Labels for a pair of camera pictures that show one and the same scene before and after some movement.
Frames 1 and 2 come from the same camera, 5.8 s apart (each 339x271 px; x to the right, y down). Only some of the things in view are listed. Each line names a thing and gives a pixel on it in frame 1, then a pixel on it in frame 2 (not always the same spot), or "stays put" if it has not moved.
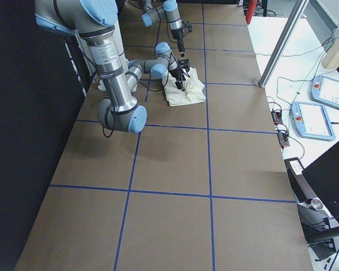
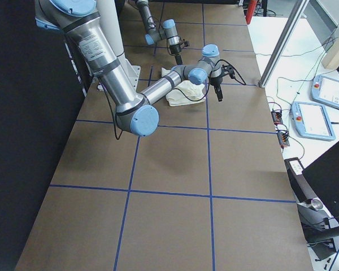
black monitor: x=329 y=176 stays put
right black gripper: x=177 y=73 → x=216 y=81
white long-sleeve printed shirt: x=194 y=92 stays put
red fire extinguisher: x=251 y=9 stays put
